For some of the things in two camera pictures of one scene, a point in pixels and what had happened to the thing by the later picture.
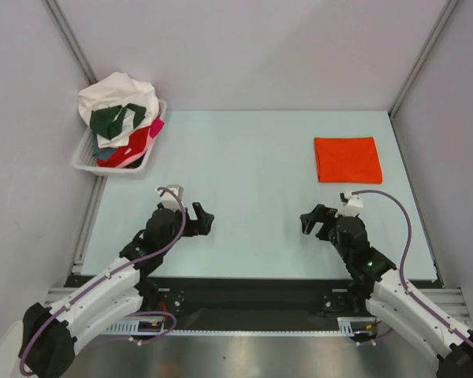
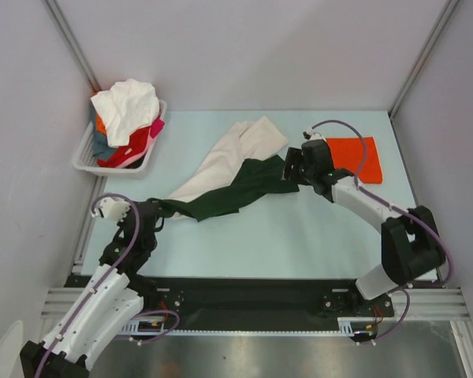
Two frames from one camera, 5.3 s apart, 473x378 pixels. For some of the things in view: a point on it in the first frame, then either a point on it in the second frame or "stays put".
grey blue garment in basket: [102, 153] stays put
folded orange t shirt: [353, 159] stays put
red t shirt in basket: [136, 142] stays put
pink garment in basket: [156, 127] stays put
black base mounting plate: [247, 304] stays put
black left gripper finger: [204, 218] to [163, 216]
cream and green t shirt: [113, 125] to [242, 164]
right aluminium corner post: [445, 16] stays put
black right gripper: [323, 222] to [293, 165]
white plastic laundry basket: [84, 158] stays put
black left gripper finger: [195, 227] to [158, 203]
